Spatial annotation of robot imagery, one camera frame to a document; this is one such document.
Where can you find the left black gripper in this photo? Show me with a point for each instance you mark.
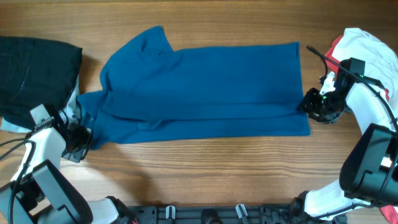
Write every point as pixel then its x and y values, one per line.
pixel 78 144

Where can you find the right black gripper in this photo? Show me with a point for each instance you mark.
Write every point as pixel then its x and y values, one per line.
pixel 314 106

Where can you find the blue polo shirt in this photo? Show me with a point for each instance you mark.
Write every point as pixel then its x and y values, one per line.
pixel 151 92

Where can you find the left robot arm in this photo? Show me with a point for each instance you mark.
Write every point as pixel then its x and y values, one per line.
pixel 39 193

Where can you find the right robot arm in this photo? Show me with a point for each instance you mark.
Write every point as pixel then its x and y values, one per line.
pixel 368 177

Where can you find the light grey folded garment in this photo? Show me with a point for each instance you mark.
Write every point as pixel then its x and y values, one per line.
pixel 71 111

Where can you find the white printed t-shirt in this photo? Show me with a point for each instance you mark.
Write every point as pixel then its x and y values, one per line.
pixel 373 53

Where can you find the black folded garment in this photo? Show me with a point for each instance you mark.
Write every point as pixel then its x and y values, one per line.
pixel 34 72

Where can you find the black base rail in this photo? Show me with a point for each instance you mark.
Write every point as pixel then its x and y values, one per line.
pixel 238 214

